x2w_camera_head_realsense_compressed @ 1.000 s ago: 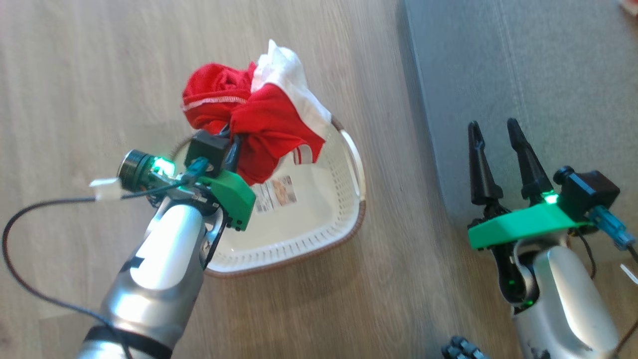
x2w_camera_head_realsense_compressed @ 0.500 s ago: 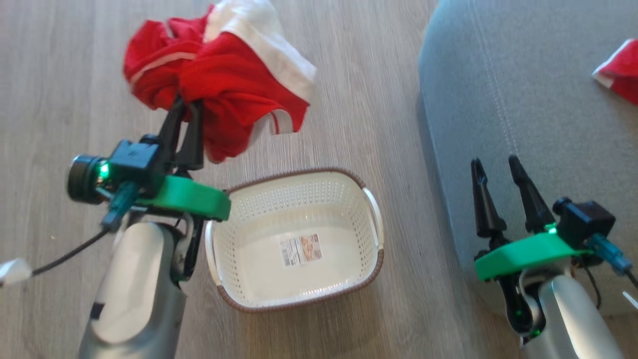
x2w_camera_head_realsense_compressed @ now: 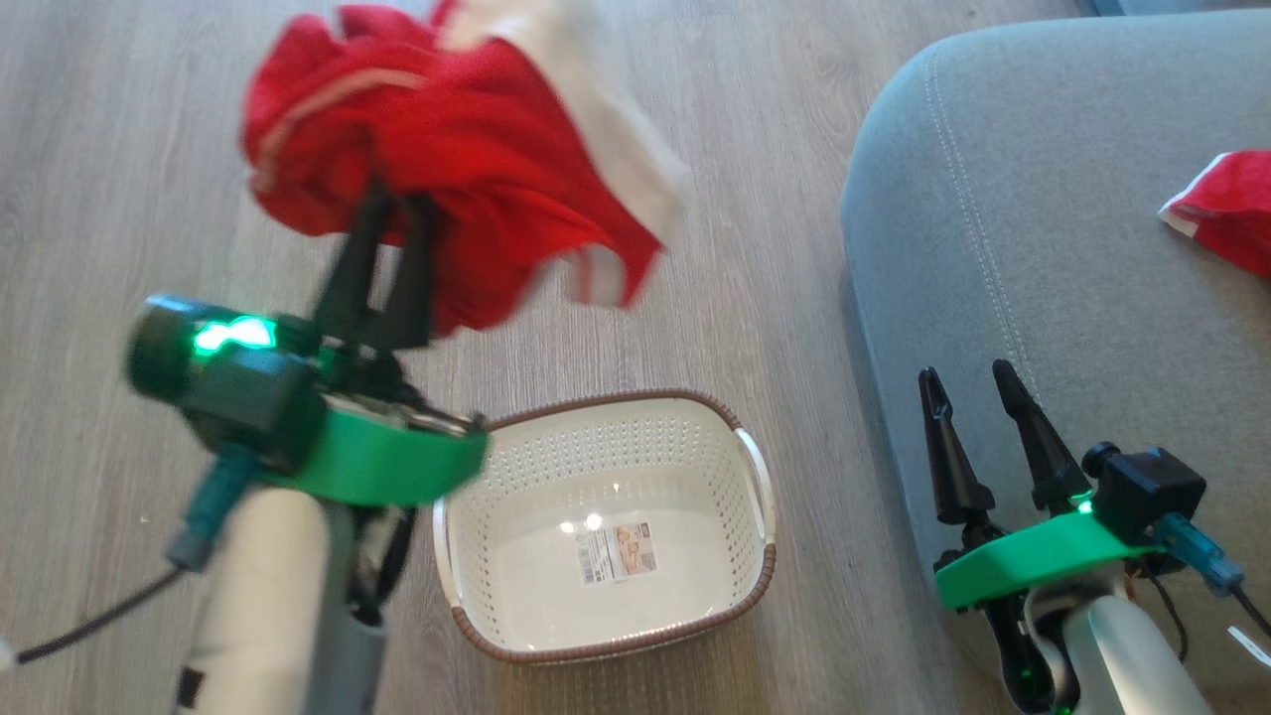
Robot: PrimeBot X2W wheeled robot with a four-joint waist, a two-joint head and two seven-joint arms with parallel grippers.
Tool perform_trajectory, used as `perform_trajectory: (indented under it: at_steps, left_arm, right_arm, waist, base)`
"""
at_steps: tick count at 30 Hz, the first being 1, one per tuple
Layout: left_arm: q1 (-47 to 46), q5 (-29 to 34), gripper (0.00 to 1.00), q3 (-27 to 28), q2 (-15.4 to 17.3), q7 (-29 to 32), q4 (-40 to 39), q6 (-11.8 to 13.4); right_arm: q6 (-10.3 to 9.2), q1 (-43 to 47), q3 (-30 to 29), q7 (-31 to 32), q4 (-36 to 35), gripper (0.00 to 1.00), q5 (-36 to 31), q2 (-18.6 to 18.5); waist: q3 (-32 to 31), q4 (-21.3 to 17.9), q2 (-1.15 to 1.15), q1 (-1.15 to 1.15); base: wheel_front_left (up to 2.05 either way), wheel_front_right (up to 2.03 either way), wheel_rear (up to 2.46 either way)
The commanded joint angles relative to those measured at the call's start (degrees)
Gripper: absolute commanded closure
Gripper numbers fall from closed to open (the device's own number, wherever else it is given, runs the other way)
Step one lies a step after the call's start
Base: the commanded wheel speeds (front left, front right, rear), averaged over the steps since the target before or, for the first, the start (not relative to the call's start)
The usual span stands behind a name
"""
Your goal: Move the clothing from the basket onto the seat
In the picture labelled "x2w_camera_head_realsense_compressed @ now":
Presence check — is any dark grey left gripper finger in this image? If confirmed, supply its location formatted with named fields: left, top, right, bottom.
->
left=312, top=183, right=391, bottom=350
left=381, top=197, right=437, bottom=352

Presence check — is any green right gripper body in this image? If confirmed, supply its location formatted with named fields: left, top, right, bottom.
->
left=934, top=510, right=1170, bottom=613

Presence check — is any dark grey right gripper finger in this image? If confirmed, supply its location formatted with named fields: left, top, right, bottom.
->
left=918, top=366, right=997, bottom=528
left=992, top=358, right=1094, bottom=513

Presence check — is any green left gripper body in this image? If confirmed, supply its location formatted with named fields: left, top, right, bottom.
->
left=263, top=348, right=489, bottom=508

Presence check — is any red and white garment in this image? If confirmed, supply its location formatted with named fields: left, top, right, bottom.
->
left=241, top=0, right=694, bottom=340

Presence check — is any red cloth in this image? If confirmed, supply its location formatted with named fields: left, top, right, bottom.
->
left=1157, top=149, right=1271, bottom=280

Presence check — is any light grey fabric sofa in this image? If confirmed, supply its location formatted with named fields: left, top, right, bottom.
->
left=839, top=10, right=1271, bottom=715

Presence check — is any white perforated laundry basket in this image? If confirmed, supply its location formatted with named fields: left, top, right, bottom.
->
left=431, top=387, right=778, bottom=665

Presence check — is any white printed basket label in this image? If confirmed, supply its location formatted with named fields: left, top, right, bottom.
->
left=575, top=522, right=660, bottom=588

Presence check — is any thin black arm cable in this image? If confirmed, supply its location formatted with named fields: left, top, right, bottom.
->
left=348, top=504, right=419, bottom=623

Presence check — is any black cable with teal plug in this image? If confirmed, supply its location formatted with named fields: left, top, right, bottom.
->
left=14, top=445, right=265, bottom=667
left=1156, top=511, right=1271, bottom=638

